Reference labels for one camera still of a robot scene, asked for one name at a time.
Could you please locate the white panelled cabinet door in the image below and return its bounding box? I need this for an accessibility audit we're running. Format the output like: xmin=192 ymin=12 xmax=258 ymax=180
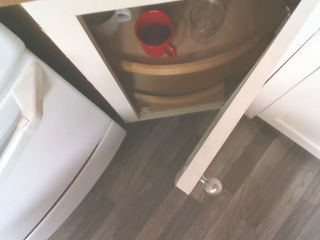
xmin=243 ymin=32 xmax=320 ymax=153

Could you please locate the wooden lazy susan shelf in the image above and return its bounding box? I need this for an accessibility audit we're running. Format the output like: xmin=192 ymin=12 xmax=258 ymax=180
xmin=133 ymin=83 xmax=227 ymax=113
xmin=84 ymin=0 xmax=283 ymax=76

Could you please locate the red ceramic mug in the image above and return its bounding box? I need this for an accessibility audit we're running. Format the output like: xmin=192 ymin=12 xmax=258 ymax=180
xmin=134 ymin=9 xmax=178 ymax=58

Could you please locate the silver round door knob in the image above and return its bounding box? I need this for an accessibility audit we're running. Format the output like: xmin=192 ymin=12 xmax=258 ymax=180
xmin=199 ymin=176 xmax=223 ymax=196

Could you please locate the white electric stove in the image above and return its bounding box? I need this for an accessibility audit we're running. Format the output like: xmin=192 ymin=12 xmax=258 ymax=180
xmin=0 ymin=22 xmax=128 ymax=240

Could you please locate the white ceramic mug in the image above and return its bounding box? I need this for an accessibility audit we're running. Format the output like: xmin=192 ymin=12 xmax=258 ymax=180
xmin=86 ymin=8 xmax=133 ymax=38

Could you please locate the clear glass jar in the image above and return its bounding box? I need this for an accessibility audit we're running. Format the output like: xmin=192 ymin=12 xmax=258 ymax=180
xmin=189 ymin=0 xmax=226 ymax=44

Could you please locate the metal door hinge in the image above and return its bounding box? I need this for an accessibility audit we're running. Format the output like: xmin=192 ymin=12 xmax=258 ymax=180
xmin=281 ymin=0 xmax=293 ymax=17

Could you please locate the white cabinet frame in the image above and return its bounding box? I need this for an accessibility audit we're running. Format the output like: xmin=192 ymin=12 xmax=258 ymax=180
xmin=19 ymin=0 xmax=226 ymax=124

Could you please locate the white oven door handle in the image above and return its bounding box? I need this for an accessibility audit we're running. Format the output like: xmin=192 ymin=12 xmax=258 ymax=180
xmin=12 ymin=61 xmax=46 ymax=133

